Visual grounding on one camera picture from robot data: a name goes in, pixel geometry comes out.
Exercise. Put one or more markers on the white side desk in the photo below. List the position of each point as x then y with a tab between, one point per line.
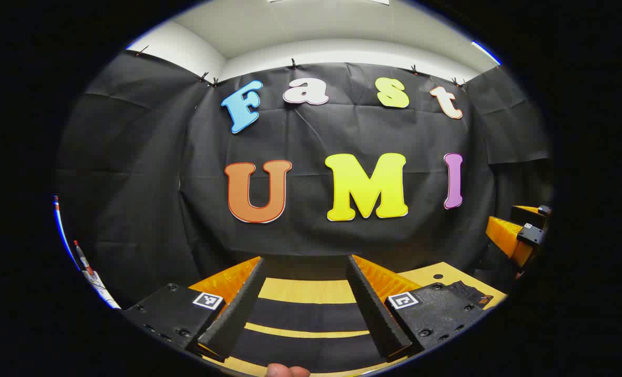
104	293

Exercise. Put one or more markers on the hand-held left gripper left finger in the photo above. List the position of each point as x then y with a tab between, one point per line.
237	314

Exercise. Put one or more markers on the plastic bottle with red label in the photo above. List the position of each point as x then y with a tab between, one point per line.
83	259

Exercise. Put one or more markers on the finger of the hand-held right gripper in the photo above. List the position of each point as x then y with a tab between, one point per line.
523	214
531	235

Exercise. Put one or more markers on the dark jeans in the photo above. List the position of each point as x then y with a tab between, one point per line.
300	314

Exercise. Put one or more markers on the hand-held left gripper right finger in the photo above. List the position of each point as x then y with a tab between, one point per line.
376	314

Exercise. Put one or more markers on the black backdrop cloth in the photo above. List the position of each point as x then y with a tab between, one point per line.
159	183

